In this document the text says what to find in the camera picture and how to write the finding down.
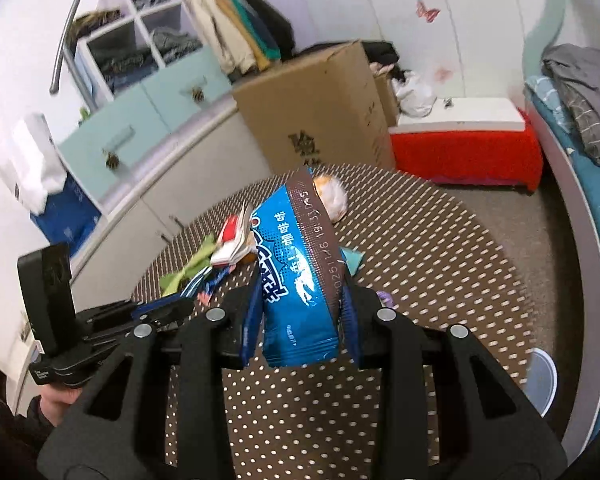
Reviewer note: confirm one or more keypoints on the pink butterfly wall sticker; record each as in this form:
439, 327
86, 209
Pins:
427, 14

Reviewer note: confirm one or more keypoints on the large cardboard box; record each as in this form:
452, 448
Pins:
320, 109

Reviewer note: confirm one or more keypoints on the green plush toy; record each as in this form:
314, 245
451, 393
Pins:
177, 281

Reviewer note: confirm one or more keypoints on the blue snack wrapper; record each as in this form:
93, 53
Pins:
302, 271

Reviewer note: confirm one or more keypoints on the chrome curved rail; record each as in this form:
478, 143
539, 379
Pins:
59, 57

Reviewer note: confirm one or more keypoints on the white cabinet teal drawers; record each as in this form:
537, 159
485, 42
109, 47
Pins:
163, 143

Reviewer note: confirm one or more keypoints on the teal quilted bed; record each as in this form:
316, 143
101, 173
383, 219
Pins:
578, 179

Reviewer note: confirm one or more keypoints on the red white paper booklet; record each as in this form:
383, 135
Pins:
235, 240

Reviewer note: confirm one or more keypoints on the teal orange packet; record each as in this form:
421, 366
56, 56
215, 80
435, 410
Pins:
353, 258

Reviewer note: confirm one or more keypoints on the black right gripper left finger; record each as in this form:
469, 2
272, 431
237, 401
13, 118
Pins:
155, 409

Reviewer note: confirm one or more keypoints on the orange white snack bag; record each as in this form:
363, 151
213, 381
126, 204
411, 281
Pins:
333, 196

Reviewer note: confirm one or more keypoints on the brown polka dot tablecloth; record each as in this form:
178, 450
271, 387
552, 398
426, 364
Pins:
431, 258

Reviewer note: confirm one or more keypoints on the red storage ottoman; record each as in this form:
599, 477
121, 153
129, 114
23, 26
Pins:
470, 141

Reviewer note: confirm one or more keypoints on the person left hand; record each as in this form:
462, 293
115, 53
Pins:
52, 402

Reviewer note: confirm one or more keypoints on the white plastic bag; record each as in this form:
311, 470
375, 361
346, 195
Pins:
414, 96

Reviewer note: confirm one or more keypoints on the clear blue trash bin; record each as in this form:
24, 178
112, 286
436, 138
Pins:
542, 381

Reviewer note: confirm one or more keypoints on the grey folded blanket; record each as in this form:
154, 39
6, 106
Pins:
576, 75

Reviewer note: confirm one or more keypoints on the white paper bag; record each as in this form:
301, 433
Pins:
32, 170

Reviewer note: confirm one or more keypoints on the blue shopping bag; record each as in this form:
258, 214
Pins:
69, 217

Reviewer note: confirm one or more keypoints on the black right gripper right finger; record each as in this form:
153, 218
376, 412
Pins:
447, 408

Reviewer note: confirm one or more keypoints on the small colourful candy wrapper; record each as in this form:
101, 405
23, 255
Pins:
203, 285

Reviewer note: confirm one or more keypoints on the hanging clothes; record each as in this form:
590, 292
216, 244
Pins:
237, 34

